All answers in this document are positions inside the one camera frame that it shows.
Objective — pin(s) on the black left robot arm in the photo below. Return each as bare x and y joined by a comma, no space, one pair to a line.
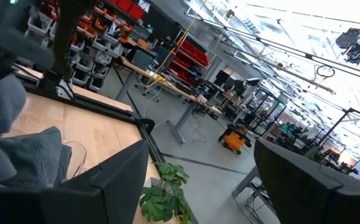
64,37

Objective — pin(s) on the long wooden workbench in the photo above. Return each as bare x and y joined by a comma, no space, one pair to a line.
130,63

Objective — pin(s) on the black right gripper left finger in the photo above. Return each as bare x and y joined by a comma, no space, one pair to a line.
74,205

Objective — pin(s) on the clear plastic bin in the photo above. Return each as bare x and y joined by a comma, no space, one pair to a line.
78,155

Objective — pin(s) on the grey metal desk leg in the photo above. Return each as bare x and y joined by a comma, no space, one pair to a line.
245,183

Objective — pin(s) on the black monitor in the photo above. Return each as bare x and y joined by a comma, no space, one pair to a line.
221,77

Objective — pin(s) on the orange shop vacuum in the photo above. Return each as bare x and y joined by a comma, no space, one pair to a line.
234,141

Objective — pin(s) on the black aluminium table frame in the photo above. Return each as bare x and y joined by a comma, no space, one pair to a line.
147,126

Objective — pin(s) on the shelf with red bins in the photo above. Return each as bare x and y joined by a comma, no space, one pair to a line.
195,56

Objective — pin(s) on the storage shelf with bins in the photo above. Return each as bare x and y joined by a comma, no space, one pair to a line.
105,43

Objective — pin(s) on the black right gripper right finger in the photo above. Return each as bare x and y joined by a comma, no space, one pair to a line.
322,202

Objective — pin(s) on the green potted plant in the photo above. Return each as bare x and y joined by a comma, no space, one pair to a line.
164,202

